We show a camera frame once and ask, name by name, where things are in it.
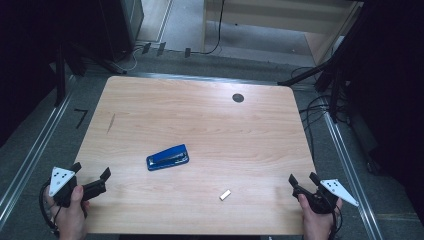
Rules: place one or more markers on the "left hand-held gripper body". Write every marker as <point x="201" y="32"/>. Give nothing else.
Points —
<point x="60" y="178"/>

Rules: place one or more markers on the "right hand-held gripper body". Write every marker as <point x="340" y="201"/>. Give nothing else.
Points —
<point x="333" y="188"/>

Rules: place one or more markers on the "blue stapler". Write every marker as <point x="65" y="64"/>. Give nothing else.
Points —
<point x="168" y="157"/>

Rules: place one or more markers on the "silver staple strip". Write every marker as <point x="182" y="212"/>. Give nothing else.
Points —
<point x="225" y="195"/>

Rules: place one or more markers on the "person's right hand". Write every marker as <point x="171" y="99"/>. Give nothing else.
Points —
<point x="320" y="226"/>

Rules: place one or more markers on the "person's left hand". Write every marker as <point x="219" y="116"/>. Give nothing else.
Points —
<point x="71" y="220"/>

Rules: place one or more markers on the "black metal stand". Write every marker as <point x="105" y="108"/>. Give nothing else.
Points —
<point x="334" y="96"/>
<point x="60" y="76"/>

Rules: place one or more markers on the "dark round table grommet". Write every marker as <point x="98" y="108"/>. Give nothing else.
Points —
<point x="238" y="98"/>

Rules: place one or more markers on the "black cabinet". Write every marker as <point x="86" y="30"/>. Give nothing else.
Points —
<point x="123" y="26"/>

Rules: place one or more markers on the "light wooden furniture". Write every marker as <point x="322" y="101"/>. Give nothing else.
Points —
<point x="283" y="16"/>

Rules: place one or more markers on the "metal floor rail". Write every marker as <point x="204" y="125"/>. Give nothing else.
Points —
<point x="200" y="78"/>
<point x="33" y="153"/>
<point x="350" y="173"/>

